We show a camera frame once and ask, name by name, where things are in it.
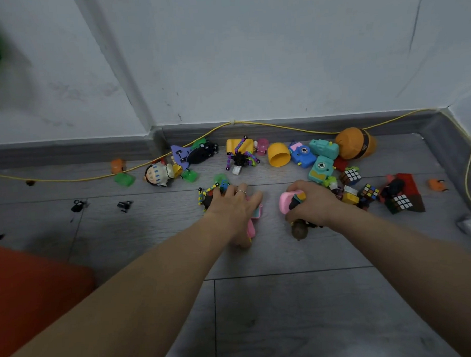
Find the small puzzle cube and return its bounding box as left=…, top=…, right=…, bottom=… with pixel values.
left=387, top=194, right=415, bottom=215
left=360, top=183, right=381, bottom=201
left=340, top=167, right=363, bottom=187

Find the black toy car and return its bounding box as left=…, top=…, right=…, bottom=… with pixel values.
left=186, top=141, right=220, bottom=165

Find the dark red block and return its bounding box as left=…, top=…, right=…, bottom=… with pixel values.
left=386, top=172, right=426, bottom=214

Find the person's left hand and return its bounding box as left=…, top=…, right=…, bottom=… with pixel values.
left=202, top=183, right=266, bottom=250

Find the pink toy with black figure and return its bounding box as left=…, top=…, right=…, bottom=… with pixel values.
left=278, top=189, right=307, bottom=216

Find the black toy figure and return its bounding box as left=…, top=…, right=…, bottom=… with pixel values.
left=380, top=178, right=406, bottom=200

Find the yellow and black fidget toy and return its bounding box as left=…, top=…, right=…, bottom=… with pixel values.
left=197, top=183, right=222, bottom=213

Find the yellow cable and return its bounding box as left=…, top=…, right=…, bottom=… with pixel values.
left=0, top=107, right=471, bottom=231

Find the teal and yellow toy camera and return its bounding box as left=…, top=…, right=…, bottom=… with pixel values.
left=307, top=155, right=336, bottom=185

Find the purple toy plane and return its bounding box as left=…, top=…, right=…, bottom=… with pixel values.
left=170, top=144, right=193, bottom=171

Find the green and blue toy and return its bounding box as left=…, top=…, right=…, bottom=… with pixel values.
left=213, top=173, right=231, bottom=193

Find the person's right forearm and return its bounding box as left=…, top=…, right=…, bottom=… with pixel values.
left=329, top=201, right=471, bottom=357

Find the person's left forearm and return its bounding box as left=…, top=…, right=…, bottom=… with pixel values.
left=0, top=213, right=236, bottom=357

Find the purple and yellow spider toy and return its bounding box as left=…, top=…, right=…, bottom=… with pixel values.
left=224, top=136, right=261, bottom=171

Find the yellow capsule half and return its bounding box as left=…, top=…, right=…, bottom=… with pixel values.
left=267, top=142, right=292, bottom=168

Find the yellow box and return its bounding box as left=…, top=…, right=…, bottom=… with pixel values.
left=226, top=138, right=255, bottom=156

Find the orange egg capsule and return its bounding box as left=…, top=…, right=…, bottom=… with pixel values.
left=334, top=126, right=378, bottom=161

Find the blue toy camera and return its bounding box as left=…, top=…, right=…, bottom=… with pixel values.
left=288, top=141, right=318, bottom=169

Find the red cushion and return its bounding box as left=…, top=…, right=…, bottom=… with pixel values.
left=0, top=241, right=98, bottom=357

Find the person's right hand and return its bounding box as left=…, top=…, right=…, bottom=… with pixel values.
left=283, top=178, right=353, bottom=232

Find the doll figure with white hat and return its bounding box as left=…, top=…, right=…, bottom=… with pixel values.
left=143, top=162, right=175, bottom=189

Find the pink plastic toy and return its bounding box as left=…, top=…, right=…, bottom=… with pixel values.
left=245, top=196, right=265, bottom=239

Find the brown acorn toy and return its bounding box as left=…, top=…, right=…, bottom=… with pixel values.
left=290, top=219, right=310, bottom=242

